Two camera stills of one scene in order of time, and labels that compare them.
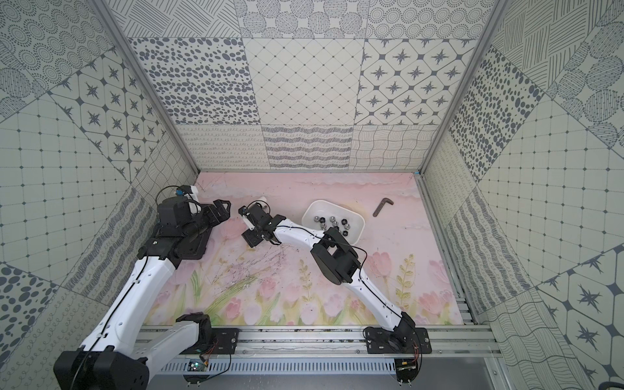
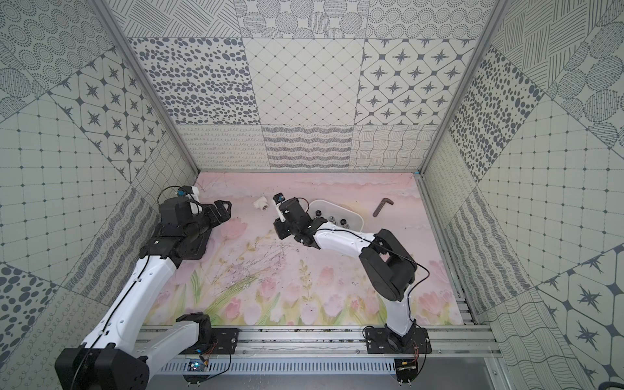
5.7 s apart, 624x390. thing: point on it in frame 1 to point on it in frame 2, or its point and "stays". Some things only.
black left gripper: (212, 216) stays
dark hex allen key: (381, 205) stays
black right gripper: (249, 239) to (280, 227)
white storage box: (323, 214) stays
